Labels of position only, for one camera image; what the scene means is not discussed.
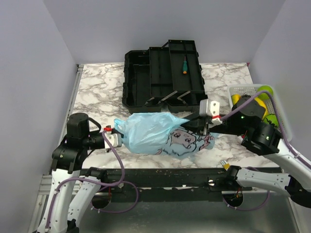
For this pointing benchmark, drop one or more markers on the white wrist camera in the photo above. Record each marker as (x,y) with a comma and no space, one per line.
(114,139)
(209,108)

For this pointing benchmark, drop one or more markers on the light blue printed plastic bag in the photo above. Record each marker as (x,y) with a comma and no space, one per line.
(162,133)

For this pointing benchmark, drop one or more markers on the yellow banana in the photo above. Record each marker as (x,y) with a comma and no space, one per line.
(262,104)

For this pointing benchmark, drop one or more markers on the green orange screwdriver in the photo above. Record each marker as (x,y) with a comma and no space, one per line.
(185,65)

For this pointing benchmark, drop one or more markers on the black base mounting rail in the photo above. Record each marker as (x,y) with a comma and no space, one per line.
(168,185)

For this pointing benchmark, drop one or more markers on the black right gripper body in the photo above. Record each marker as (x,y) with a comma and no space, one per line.
(202,125)

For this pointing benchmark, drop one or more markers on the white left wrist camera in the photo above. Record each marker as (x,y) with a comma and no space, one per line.
(114,139)

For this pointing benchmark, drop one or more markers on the yellow lemon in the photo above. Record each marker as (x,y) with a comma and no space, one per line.
(235,98)

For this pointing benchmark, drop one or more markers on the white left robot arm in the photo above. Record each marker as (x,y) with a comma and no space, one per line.
(64,211)

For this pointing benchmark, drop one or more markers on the black open toolbox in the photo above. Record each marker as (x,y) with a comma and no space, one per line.
(153,79)

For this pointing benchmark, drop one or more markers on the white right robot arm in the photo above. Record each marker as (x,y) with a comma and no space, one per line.
(260,138)

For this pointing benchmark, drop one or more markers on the yellow connector plug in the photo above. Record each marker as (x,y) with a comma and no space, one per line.
(225,164)

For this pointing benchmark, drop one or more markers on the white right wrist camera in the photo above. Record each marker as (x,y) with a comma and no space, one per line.
(209,108)

